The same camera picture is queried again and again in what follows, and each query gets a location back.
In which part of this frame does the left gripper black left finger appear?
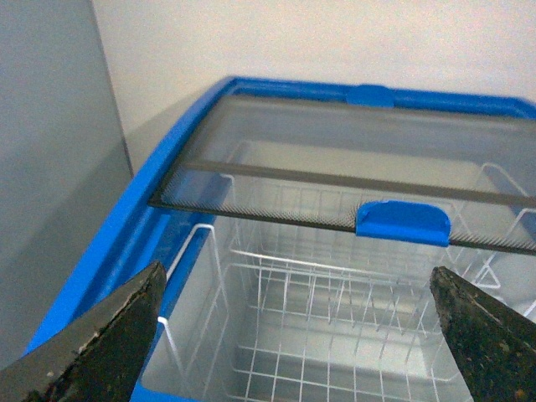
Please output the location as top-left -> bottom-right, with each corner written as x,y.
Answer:
1,262 -> 167,401

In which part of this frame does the upright glass door fridge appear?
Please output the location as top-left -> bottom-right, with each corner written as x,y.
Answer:
1,1 -> 131,366

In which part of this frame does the rear glass freezer lid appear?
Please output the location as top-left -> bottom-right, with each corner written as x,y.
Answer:
180,95 -> 535,207

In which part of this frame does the white wire freezer basket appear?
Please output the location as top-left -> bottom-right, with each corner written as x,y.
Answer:
157,162 -> 536,402

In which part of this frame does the white chest freezer blue rim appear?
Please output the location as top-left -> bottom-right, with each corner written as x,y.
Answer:
29,77 -> 535,401

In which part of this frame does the sliding glass freezer lid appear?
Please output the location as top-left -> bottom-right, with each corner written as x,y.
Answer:
149,160 -> 535,255

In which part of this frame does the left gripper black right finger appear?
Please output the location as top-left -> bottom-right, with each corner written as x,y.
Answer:
430,266 -> 535,401

